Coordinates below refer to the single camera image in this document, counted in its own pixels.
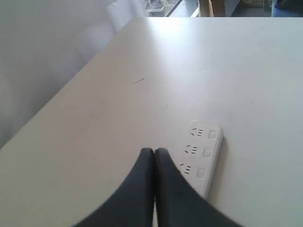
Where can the white power strip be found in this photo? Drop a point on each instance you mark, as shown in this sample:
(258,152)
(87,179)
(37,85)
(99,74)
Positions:
(197,160)

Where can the white curtain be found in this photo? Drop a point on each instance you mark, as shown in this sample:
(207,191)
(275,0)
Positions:
(44,44)

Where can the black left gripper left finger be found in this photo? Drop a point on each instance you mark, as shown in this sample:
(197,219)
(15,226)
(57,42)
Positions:
(132,204)

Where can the blue object in background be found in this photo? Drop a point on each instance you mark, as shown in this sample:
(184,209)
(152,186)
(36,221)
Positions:
(287,8)

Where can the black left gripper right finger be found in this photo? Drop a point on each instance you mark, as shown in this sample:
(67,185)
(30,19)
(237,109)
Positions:
(177,203)

